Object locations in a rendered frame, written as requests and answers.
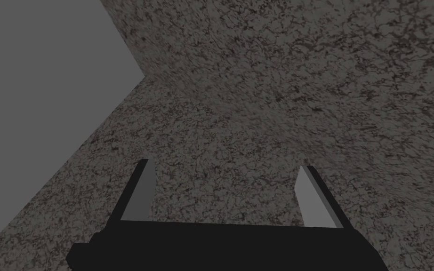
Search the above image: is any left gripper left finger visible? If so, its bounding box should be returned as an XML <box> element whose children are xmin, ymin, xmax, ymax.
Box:
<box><xmin>109</xmin><ymin>158</ymin><xmax>157</xmax><ymax>223</ymax></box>

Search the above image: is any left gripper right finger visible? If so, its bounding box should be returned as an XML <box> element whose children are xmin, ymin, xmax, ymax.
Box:
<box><xmin>294</xmin><ymin>165</ymin><xmax>354</xmax><ymax>229</ymax></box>

